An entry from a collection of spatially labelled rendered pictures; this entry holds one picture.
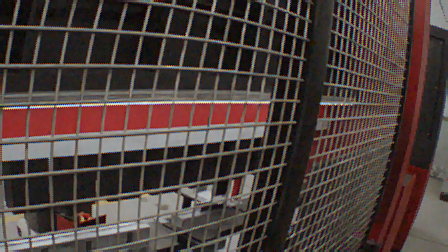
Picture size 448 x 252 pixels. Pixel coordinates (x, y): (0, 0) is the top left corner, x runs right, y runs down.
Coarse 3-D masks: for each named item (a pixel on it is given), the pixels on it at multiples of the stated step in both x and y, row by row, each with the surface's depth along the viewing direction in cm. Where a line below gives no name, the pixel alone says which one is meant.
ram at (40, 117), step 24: (24, 120) 98; (48, 120) 105; (72, 120) 113; (96, 120) 120; (120, 120) 129; (144, 120) 137; (168, 120) 146; (192, 120) 155; (216, 120) 165; (240, 120) 177; (264, 120) 191; (24, 144) 99; (48, 144) 107; (72, 144) 115; (96, 144) 123; (120, 144) 131; (168, 144) 149; (192, 144) 158
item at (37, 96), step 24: (0, 96) 70; (24, 96) 76; (48, 96) 82; (72, 96) 87; (96, 96) 93; (120, 96) 99; (144, 96) 106; (168, 96) 113; (192, 96) 120; (216, 96) 128; (240, 96) 137; (264, 96) 147
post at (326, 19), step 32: (320, 0) 51; (288, 32) 54; (320, 32) 52; (288, 64) 54; (320, 64) 54; (288, 96) 54; (320, 96) 56; (288, 128) 54; (288, 160) 55; (256, 192) 57; (288, 192) 56; (288, 224) 59
